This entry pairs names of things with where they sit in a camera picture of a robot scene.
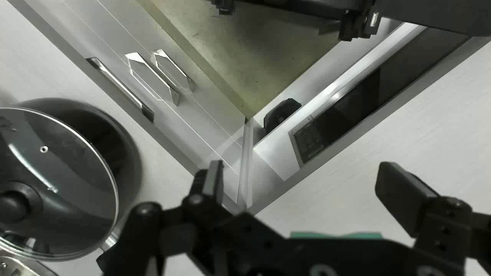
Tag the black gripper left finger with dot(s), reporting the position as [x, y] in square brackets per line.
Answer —
[204, 198]

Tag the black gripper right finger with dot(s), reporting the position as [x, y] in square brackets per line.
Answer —
[431, 220]

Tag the glass pot lid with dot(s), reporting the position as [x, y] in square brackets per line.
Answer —
[56, 194]

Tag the black cooking pot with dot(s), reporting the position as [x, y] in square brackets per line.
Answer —
[105, 135]

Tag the built-in microwave oven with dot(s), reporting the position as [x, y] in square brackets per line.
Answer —
[377, 77]

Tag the black bin under counter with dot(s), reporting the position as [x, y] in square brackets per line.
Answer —
[279, 114]

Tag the black clamp on table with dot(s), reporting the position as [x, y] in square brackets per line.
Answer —
[357, 19]

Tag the silver drawer handle middle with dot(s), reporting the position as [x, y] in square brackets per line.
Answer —
[151, 80]

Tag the silver drawer handle right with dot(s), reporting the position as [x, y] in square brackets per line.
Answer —
[171, 69]

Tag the silver drawer handle long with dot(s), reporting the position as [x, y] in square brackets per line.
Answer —
[127, 92]

